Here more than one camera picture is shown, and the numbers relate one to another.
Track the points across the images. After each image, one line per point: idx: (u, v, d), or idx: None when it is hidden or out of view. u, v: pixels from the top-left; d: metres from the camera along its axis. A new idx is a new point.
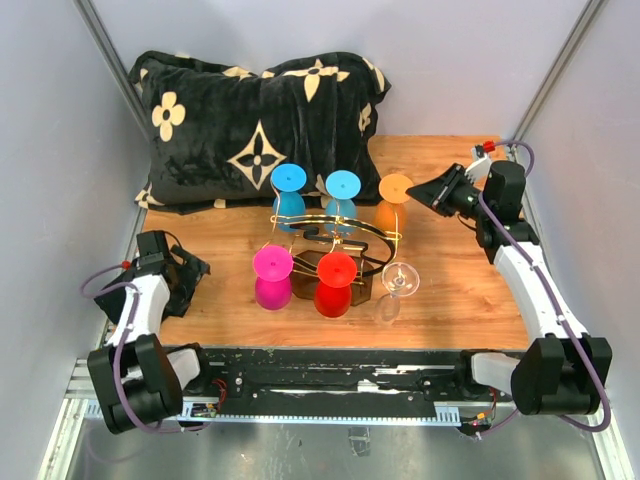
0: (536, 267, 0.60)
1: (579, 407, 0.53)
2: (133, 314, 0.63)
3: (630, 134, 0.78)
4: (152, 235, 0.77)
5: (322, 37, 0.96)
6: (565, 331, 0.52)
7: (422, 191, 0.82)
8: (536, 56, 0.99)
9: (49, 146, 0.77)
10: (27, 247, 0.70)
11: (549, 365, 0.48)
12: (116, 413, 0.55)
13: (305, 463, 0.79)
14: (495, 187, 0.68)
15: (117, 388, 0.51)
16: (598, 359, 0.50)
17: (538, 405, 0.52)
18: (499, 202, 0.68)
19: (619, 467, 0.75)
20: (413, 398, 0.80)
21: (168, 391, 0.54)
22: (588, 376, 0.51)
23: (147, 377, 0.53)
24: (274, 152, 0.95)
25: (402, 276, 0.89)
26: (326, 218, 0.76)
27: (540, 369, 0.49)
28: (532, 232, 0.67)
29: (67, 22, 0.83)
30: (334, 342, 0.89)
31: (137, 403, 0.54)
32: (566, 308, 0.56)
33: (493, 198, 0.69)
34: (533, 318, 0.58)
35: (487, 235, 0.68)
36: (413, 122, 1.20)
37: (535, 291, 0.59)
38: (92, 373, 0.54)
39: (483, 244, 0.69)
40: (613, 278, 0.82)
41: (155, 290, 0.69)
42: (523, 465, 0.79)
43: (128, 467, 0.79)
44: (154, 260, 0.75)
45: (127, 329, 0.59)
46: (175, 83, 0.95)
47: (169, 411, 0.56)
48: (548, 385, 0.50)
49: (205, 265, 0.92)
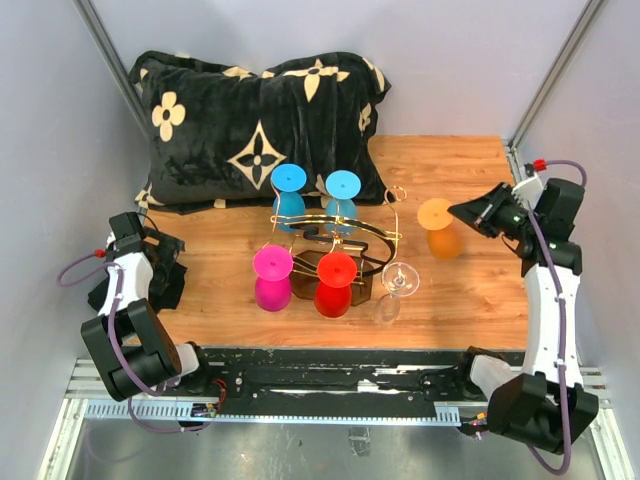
0: (561, 299, 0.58)
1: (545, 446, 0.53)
2: (122, 284, 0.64)
3: (631, 134, 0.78)
4: (126, 216, 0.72)
5: (322, 37, 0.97)
6: (558, 375, 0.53)
7: (464, 209, 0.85)
8: (535, 56, 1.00)
9: (48, 145, 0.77)
10: (27, 246, 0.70)
11: (527, 399, 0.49)
12: (117, 380, 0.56)
13: (304, 463, 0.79)
14: (546, 202, 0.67)
15: (116, 348, 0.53)
16: (580, 411, 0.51)
17: (506, 429, 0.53)
18: (549, 215, 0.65)
19: (620, 467, 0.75)
20: (413, 398, 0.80)
21: (165, 350, 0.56)
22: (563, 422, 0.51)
23: (144, 337, 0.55)
24: (274, 152, 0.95)
25: (402, 276, 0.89)
26: (326, 217, 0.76)
27: (516, 400, 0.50)
28: (578, 257, 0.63)
29: (67, 21, 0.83)
30: (336, 343, 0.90)
31: (137, 366, 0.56)
32: (572, 354, 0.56)
33: (543, 212, 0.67)
34: (533, 346, 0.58)
35: (527, 246, 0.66)
36: (413, 122, 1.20)
37: (547, 323, 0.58)
38: (88, 343, 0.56)
39: (522, 255, 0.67)
40: (613, 279, 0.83)
41: (140, 265, 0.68)
42: (523, 465, 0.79)
43: (129, 467, 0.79)
44: (133, 242, 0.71)
45: (117, 298, 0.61)
46: (175, 83, 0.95)
47: (170, 372, 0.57)
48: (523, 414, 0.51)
49: (183, 243, 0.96)
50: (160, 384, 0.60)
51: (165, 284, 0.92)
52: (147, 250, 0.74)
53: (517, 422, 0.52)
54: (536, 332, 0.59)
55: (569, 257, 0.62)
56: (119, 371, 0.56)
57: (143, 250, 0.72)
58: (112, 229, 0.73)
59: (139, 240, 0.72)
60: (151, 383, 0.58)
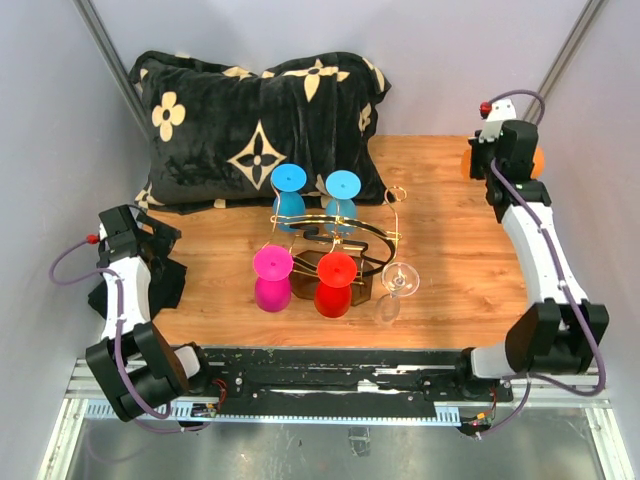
0: (544, 230, 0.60)
1: (571, 367, 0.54)
2: (123, 302, 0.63)
3: (631, 134, 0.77)
4: (117, 211, 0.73)
5: (323, 37, 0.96)
6: (566, 296, 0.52)
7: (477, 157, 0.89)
8: (536, 55, 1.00)
9: (48, 146, 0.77)
10: (27, 247, 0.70)
11: (543, 327, 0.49)
12: (125, 402, 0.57)
13: (305, 463, 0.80)
14: (506, 145, 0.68)
15: (124, 379, 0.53)
16: (596, 324, 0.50)
17: (531, 363, 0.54)
18: (511, 159, 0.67)
19: (619, 467, 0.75)
20: (413, 398, 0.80)
21: (173, 374, 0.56)
22: (583, 338, 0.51)
23: (152, 365, 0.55)
24: (274, 152, 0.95)
25: (402, 276, 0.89)
26: (326, 217, 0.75)
27: (535, 330, 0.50)
28: (544, 192, 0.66)
29: (67, 21, 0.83)
30: (335, 343, 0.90)
31: (145, 389, 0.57)
32: (570, 274, 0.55)
33: (504, 157, 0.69)
34: (534, 282, 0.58)
35: (497, 193, 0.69)
36: (414, 122, 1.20)
37: (538, 253, 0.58)
38: (94, 368, 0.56)
39: (493, 202, 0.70)
40: (611, 280, 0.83)
41: (138, 274, 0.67)
42: (522, 465, 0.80)
43: (129, 467, 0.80)
44: (127, 239, 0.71)
45: (121, 320, 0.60)
46: (175, 83, 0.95)
47: (178, 392, 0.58)
48: (546, 341, 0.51)
49: (178, 231, 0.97)
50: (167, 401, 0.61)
51: (162, 270, 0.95)
52: (142, 248, 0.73)
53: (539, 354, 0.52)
54: (532, 267, 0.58)
55: (534, 190, 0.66)
56: (126, 394, 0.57)
57: (137, 248, 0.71)
58: (104, 224, 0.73)
59: (132, 237, 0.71)
60: (158, 403, 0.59)
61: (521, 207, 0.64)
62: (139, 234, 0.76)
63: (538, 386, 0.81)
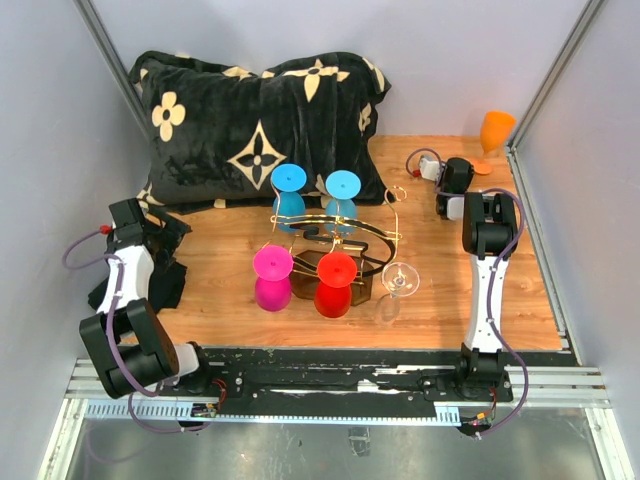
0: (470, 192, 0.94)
1: (506, 237, 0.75)
2: (121, 281, 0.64)
3: (630, 133, 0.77)
4: (126, 204, 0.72)
5: (323, 37, 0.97)
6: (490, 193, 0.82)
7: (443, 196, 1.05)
8: (535, 55, 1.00)
9: (48, 145, 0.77)
10: (27, 246, 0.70)
11: (473, 198, 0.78)
12: (114, 378, 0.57)
13: (304, 463, 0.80)
14: (447, 175, 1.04)
15: (113, 350, 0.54)
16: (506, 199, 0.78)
17: (477, 231, 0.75)
18: (448, 183, 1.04)
19: (619, 467, 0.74)
20: (413, 398, 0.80)
21: (163, 350, 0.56)
22: (504, 207, 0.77)
23: (142, 337, 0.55)
24: (274, 152, 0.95)
25: (402, 276, 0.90)
26: (326, 217, 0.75)
27: (470, 206, 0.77)
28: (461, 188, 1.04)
29: (67, 20, 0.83)
30: (335, 343, 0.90)
31: (135, 365, 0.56)
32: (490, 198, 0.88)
33: (445, 183, 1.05)
34: None
35: (441, 207, 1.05)
36: (414, 122, 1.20)
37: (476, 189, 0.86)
38: (87, 340, 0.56)
39: (440, 213, 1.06)
40: (611, 278, 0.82)
41: (140, 259, 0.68)
42: (522, 464, 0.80)
43: (129, 467, 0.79)
44: (135, 231, 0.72)
45: (117, 295, 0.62)
46: (175, 82, 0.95)
47: (167, 373, 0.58)
48: (479, 214, 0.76)
49: (186, 226, 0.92)
50: (157, 384, 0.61)
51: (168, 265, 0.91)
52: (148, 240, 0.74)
53: (477, 221, 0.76)
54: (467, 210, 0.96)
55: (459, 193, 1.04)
56: (115, 370, 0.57)
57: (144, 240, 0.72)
58: (113, 217, 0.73)
59: (140, 229, 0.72)
60: (147, 383, 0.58)
61: (455, 197, 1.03)
62: (146, 225, 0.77)
63: (538, 386, 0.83)
